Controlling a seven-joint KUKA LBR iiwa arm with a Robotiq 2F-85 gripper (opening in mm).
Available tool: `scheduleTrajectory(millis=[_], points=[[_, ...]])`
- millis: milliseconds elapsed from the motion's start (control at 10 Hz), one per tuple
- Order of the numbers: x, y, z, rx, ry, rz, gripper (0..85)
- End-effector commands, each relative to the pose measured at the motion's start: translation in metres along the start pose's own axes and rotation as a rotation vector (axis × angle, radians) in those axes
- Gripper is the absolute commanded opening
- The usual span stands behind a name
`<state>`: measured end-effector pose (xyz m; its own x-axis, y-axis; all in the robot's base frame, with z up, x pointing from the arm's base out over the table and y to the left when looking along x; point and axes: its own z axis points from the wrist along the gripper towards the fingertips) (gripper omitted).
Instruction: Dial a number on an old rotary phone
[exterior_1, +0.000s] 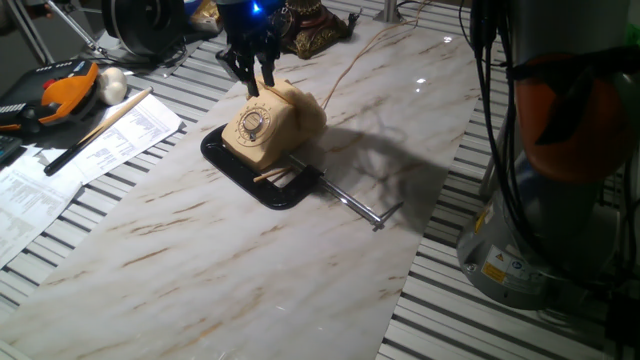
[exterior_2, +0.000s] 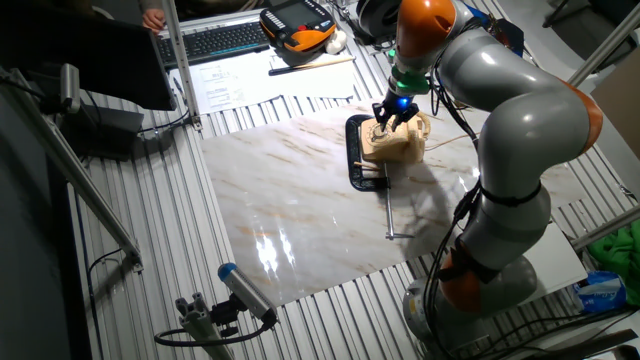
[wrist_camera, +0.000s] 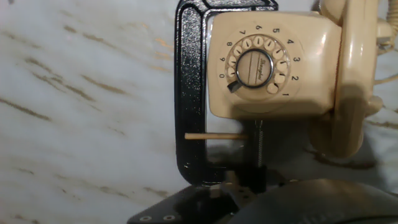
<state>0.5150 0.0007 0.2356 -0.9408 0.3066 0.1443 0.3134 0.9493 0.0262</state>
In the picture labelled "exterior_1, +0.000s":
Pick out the white round knob object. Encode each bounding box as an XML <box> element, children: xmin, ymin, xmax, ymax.
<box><xmin>95</xmin><ymin>66</ymin><xmax>129</xmax><ymax>106</ymax></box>

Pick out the orange black teach pendant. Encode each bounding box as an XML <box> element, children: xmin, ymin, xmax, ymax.
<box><xmin>0</xmin><ymin>58</ymin><xmax>100</xmax><ymax>134</ymax></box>

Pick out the long wooden stick black tip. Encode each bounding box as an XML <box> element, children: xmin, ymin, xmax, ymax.
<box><xmin>43</xmin><ymin>86</ymin><xmax>155</xmax><ymax>177</ymax></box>

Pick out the printed paper sheet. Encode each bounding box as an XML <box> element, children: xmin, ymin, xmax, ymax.
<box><xmin>0</xmin><ymin>144</ymin><xmax>86</xmax><ymax>269</ymax></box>
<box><xmin>37</xmin><ymin>93</ymin><xmax>184</xmax><ymax>186</ymax></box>

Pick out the black C-clamp with steel screw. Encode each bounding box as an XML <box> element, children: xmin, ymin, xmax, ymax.
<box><xmin>199</xmin><ymin>123</ymin><xmax>405</xmax><ymax>233</ymax></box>

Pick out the green cloth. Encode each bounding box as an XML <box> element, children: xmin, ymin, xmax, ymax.
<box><xmin>623</xmin><ymin>22</ymin><xmax>640</xmax><ymax>51</ymax></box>

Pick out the beige rotary phone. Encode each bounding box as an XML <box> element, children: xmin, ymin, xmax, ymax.
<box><xmin>220</xmin><ymin>77</ymin><xmax>329</xmax><ymax>172</ymax></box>

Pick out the small wooden stick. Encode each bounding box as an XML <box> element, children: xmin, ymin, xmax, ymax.
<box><xmin>252</xmin><ymin>166</ymin><xmax>294</xmax><ymax>184</ymax></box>

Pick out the gold foil packet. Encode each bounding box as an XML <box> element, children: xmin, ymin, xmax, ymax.
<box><xmin>189</xmin><ymin>0</ymin><xmax>224</xmax><ymax>34</ymax></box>

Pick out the beige phone cord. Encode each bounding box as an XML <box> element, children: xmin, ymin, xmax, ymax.
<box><xmin>319</xmin><ymin>0</ymin><xmax>434</xmax><ymax>111</ymax></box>

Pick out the marble pattern sheet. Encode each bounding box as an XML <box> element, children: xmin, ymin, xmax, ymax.
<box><xmin>0</xmin><ymin>18</ymin><xmax>484</xmax><ymax>360</ymax></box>

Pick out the black keyboard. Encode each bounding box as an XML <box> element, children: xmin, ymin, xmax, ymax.
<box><xmin>0</xmin><ymin>134</ymin><xmax>24</xmax><ymax>166</ymax></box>

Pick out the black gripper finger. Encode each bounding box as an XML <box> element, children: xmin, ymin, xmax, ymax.
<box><xmin>215</xmin><ymin>47</ymin><xmax>261</xmax><ymax>99</ymax></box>
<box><xmin>257</xmin><ymin>44</ymin><xmax>282</xmax><ymax>87</ymax></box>

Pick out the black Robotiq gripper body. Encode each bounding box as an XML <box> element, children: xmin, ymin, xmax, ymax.
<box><xmin>217</xmin><ymin>0</ymin><xmax>286</xmax><ymax>52</ymax></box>

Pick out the grey metal bar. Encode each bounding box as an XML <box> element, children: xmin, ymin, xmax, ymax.
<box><xmin>4</xmin><ymin>0</ymin><xmax>54</xmax><ymax>65</ymax></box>

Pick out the black filament spool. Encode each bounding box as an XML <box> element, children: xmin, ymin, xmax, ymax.
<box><xmin>101</xmin><ymin>0</ymin><xmax>189</xmax><ymax>57</ymax></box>

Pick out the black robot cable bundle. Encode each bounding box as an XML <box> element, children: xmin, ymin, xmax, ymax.
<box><xmin>457</xmin><ymin>0</ymin><xmax>566</xmax><ymax>271</ymax></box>

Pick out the aluminium frame post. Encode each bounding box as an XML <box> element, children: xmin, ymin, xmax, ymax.
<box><xmin>373</xmin><ymin>0</ymin><xmax>406</xmax><ymax>24</ymax></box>
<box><xmin>47</xmin><ymin>0</ymin><xmax>109</xmax><ymax>56</ymax></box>

